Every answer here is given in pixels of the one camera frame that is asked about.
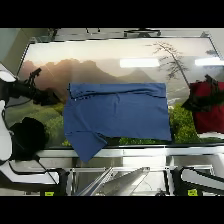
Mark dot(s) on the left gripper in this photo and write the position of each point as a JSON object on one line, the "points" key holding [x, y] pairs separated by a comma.
{"points": [[52, 97]]}

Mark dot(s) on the blue T-shirt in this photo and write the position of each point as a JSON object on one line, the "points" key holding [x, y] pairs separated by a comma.
{"points": [[116, 113]]}

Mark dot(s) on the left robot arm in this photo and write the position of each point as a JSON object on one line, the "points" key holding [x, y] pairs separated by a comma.
{"points": [[6, 133]]}

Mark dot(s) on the red garment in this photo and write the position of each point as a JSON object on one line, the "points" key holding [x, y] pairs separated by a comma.
{"points": [[210, 121]]}

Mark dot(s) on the silver frame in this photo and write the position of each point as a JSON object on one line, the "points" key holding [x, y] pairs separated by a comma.
{"points": [[126, 181]]}

